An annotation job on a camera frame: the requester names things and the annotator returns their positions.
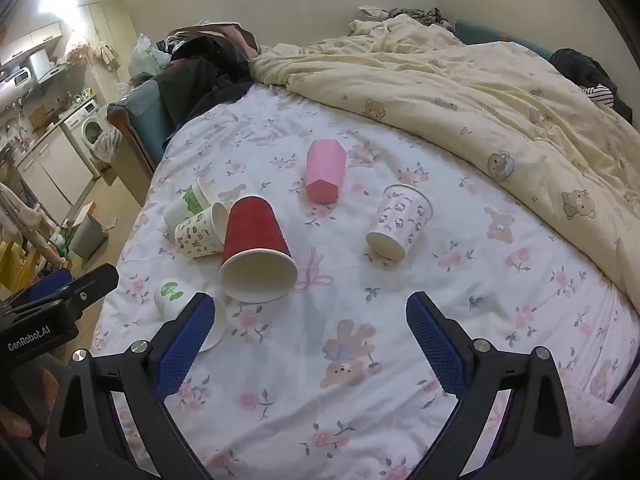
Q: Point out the pink faceted cup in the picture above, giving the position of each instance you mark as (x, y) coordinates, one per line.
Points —
(325, 170)

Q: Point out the white bear print cup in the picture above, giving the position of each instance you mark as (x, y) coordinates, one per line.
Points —
(200, 232)

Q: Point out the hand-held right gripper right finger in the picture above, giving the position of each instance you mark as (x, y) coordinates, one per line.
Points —
(436, 347)

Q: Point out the white washing machine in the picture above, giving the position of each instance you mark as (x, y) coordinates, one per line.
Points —
(90, 127)

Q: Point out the teal cushion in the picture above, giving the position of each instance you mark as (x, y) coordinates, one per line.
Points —
(480, 32)

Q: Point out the dark clothes pile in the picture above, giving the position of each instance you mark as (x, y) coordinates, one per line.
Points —
(210, 70)

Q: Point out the red paper cup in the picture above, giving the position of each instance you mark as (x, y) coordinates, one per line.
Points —
(255, 240)

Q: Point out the dark patterned cloth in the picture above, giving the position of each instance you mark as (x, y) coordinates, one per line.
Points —
(420, 16)

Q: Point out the white green leaf cup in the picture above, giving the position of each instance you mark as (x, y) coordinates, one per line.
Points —
(170, 294)

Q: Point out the dark fuzzy cloth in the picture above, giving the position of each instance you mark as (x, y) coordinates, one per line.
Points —
(580, 67)

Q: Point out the white cat print cup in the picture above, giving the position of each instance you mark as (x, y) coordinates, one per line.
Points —
(400, 215)

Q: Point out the white plastic bag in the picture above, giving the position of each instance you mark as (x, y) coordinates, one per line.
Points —
(145, 55)

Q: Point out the clear plastic bag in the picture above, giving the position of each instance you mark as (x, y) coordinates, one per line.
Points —
(109, 145)

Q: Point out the blue upholstered bed frame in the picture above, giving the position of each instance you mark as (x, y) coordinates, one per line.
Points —
(145, 110)

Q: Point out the hanging beige towel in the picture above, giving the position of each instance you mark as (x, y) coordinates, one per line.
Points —
(106, 55)

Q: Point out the white green pattern cup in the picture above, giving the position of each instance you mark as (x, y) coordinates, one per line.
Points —
(182, 205)

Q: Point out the white floor cabinet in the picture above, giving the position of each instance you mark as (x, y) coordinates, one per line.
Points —
(55, 170)

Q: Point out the pink floral cloth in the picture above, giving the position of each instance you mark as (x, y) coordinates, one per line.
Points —
(595, 417)

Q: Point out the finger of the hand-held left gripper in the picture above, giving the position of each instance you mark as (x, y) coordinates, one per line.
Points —
(85, 285)
(47, 280)

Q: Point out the person's left hand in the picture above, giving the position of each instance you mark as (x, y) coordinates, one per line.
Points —
(20, 422)

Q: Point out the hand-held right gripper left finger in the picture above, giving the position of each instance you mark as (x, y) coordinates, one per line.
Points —
(184, 347)

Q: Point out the white wall cabinets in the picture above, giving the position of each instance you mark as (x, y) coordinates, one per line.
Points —
(35, 37)

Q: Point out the striped cloth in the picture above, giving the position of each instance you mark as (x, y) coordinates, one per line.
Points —
(599, 94)

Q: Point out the grey trash bin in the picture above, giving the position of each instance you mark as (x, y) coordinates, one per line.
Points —
(87, 237)

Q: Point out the cream bear print duvet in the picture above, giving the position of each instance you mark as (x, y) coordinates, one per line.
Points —
(450, 85)

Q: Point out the silver range hood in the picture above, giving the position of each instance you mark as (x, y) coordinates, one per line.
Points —
(42, 66)

